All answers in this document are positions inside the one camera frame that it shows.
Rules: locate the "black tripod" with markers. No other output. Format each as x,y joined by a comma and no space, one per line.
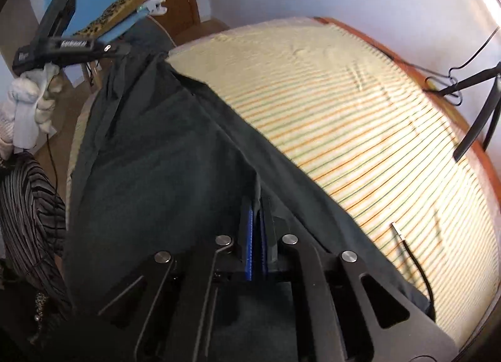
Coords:
479,113

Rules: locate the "leopard print item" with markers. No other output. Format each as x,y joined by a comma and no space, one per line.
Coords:
113,12

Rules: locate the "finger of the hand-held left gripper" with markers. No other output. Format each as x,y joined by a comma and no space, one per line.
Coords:
113,50

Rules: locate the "white clip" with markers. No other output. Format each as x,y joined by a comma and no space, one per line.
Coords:
154,4

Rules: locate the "dark green pants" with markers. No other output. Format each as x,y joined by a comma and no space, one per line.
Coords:
156,174

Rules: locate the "striped grey garment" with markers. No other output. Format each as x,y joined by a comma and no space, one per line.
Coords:
27,205

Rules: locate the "orange wooden bed frame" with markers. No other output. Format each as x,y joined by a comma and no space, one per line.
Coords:
450,109

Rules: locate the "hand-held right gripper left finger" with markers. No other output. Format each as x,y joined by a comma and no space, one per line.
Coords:
247,246

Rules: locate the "yellow striped bed sheet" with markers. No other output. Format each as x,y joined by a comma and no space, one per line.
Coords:
332,111

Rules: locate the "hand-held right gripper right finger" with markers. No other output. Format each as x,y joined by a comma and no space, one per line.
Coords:
263,246

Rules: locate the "person's left hand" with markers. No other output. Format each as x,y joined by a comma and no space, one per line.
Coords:
31,107

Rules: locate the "person's left forearm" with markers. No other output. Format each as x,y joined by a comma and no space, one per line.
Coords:
4,135

